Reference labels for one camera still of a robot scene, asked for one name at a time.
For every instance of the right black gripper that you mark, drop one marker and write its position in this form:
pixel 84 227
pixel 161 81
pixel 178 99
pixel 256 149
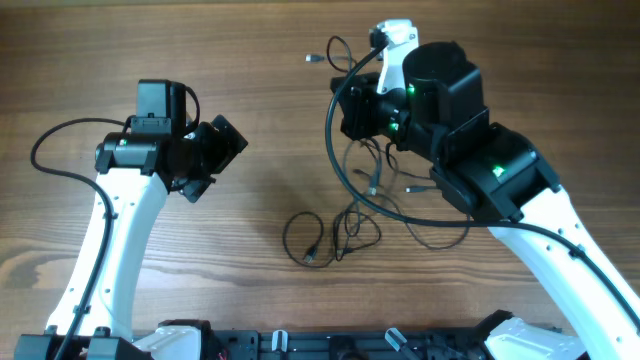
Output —
pixel 353 112

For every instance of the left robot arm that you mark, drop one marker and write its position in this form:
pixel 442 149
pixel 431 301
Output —
pixel 157 151

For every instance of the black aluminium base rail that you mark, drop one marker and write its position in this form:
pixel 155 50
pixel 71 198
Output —
pixel 448 343

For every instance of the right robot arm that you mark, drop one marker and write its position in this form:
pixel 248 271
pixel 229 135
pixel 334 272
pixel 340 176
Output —
pixel 500 180

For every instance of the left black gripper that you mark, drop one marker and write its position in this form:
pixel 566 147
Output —
pixel 228 138

